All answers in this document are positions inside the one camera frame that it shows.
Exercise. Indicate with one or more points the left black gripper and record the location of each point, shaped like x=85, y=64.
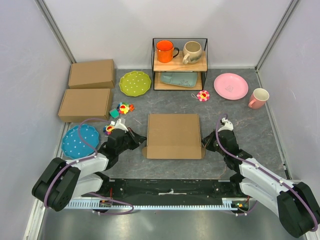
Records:
x=136, y=138

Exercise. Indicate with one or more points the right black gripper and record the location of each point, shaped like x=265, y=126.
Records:
x=207, y=140

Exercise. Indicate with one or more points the brown cardboard box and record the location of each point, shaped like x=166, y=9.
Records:
x=174, y=137

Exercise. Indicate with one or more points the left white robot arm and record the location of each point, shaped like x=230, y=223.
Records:
x=62, y=181

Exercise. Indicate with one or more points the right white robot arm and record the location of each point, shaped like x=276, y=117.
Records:
x=293, y=203

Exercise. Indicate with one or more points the front folded cardboard box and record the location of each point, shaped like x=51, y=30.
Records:
x=80, y=104

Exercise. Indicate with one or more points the folded cardboard box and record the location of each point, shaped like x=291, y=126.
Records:
x=98, y=74
x=80, y=104

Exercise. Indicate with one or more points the rear folded cardboard box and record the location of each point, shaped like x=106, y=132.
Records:
x=98, y=74

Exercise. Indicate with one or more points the small rainbow flower plush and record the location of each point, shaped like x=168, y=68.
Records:
x=107, y=130

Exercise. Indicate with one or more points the rainbow flower plush toy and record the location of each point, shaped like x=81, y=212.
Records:
x=123, y=108

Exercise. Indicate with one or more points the green dotted plate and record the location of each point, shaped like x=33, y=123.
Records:
x=135, y=83

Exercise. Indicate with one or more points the pink plate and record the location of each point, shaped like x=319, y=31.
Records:
x=231, y=86

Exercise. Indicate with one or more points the pink mug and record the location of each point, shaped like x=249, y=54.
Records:
x=258, y=98

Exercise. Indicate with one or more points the teal rectangular dish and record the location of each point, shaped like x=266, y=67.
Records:
x=183, y=79

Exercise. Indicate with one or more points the blue dotted plate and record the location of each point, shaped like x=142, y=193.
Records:
x=73, y=146

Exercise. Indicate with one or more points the orange mug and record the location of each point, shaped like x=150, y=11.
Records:
x=166, y=51

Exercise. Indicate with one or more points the beige ceramic mug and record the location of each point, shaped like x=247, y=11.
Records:
x=192, y=52

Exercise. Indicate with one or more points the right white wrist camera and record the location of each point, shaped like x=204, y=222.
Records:
x=226, y=125

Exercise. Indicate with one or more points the pink flower plush keychain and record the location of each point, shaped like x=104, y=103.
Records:
x=201, y=96

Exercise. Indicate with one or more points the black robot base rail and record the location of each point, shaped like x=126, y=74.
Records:
x=125, y=187

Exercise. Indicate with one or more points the black wire wooden shelf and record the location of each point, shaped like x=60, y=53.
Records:
x=176, y=64

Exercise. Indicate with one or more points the white slotted cable duct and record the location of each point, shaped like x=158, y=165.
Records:
x=94, y=203

